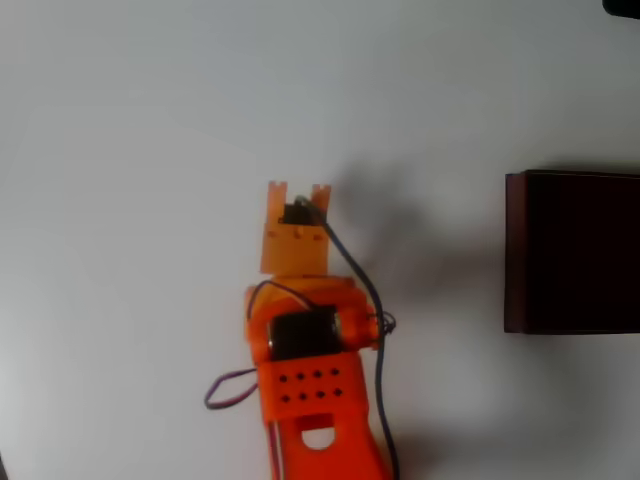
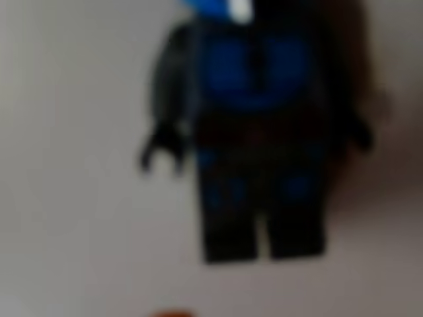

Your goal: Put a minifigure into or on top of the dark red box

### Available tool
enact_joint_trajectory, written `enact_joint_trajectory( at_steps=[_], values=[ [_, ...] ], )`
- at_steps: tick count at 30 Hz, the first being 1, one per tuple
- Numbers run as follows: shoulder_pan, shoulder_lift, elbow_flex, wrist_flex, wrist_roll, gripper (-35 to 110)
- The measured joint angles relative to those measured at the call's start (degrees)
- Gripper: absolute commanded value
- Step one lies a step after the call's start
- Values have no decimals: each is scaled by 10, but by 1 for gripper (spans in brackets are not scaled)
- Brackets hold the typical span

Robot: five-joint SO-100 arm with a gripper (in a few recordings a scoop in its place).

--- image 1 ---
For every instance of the dark red open box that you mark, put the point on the dark red open box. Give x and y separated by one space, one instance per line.
575 250

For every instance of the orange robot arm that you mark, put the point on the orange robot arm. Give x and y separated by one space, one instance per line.
310 387

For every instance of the black rounded object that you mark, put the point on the black rounded object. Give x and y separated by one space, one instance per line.
622 7

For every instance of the dark grey slanted object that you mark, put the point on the dark grey slanted object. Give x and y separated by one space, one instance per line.
3 467

